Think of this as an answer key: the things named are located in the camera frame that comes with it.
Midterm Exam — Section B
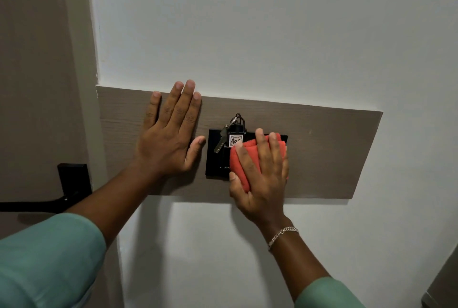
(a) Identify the person's right hand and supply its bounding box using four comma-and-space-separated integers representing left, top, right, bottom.
228, 128, 290, 228

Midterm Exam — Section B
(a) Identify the person's left hand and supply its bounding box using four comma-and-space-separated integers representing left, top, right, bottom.
133, 80, 207, 179

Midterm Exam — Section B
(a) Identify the red cleaning cloth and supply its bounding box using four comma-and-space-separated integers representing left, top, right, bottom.
229, 133, 287, 193

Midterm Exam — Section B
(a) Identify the person's left forearm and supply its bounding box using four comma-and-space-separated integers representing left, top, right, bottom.
66, 159, 167, 248

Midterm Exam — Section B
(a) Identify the person's right forearm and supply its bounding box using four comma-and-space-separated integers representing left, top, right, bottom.
257, 216, 331, 303

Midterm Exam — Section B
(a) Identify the silver metal key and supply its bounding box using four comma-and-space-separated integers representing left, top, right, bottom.
213, 125, 230, 154

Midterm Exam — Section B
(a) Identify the black key tag white label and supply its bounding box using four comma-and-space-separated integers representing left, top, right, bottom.
225, 123, 247, 148

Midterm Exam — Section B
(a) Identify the taupe door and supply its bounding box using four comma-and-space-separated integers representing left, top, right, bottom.
0, 0, 94, 240

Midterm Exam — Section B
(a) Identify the person's green right sleeve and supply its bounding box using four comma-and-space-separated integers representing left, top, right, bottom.
294, 277, 366, 308

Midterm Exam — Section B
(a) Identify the person's green sleeve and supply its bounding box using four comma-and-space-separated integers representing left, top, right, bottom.
0, 213, 107, 308
294, 277, 366, 308

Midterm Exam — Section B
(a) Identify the person's green left sleeve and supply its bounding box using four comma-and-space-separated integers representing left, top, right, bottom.
0, 213, 107, 308

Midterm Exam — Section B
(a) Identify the grey cabinet corner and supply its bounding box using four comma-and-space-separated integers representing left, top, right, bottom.
421, 245, 458, 308

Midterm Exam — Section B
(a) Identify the black wall switch plate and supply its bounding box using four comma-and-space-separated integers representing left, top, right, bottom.
205, 129, 288, 180

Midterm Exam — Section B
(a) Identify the metal key ring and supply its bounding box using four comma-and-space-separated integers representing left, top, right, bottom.
229, 113, 247, 130

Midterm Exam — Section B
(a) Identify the brown wooden wall panel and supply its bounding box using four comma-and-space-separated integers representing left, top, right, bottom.
96, 85, 384, 200

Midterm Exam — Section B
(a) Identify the silver chain bracelet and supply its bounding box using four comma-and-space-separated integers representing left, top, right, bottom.
268, 226, 300, 251

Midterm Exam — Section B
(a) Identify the black door handle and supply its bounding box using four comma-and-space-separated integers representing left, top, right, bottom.
0, 163, 93, 214

